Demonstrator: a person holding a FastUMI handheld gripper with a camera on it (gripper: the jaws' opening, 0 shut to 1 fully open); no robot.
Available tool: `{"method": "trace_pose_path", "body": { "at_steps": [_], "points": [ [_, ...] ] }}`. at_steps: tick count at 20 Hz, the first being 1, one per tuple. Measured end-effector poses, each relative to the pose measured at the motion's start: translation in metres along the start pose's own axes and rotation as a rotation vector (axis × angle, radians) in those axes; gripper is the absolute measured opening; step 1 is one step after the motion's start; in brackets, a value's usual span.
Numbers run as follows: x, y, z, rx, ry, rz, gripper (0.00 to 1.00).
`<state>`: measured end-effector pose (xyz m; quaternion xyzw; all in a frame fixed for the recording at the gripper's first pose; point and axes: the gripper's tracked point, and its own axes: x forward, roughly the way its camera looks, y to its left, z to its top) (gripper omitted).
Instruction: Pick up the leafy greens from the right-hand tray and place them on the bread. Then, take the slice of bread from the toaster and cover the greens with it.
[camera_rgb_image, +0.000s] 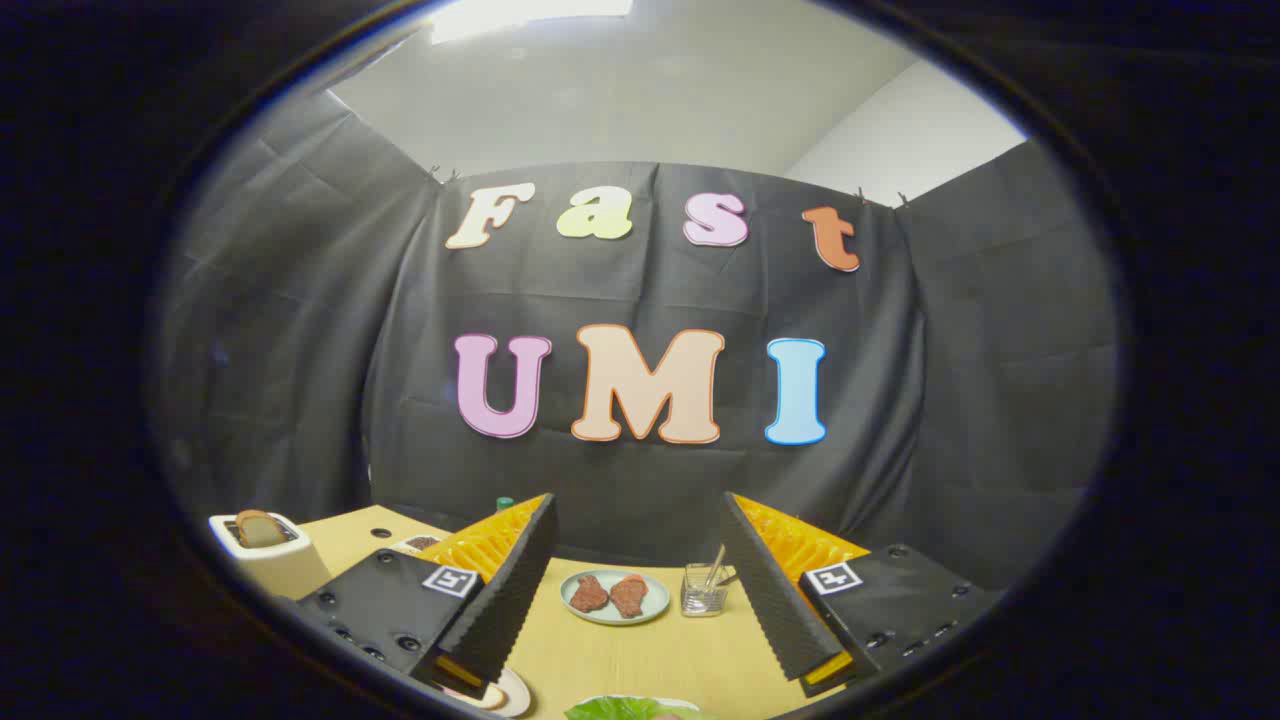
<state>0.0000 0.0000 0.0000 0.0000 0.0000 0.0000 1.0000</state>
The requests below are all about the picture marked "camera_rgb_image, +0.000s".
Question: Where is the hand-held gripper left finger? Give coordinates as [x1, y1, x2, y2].
[297, 492, 559, 701]

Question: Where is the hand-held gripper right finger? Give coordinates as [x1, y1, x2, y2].
[718, 490, 1006, 699]

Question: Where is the green lettuce leaf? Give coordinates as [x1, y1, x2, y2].
[563, 696, 701, 720]

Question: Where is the toasted bread slice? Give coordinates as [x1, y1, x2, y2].
[235, 509, 286, 548]

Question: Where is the clear glass cup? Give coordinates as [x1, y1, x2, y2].
[681, 563, 731, 618]

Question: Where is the cream round plate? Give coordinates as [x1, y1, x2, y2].
[445, 665, 533, 719]

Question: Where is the light blue round plate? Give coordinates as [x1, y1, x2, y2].
[560, 568, 671, 627]

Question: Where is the white toaster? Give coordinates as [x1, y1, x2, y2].
[208, 510, 333, 601]

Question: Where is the black backdrop cloth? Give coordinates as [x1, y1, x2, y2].
[150, 90, 1121, 591]

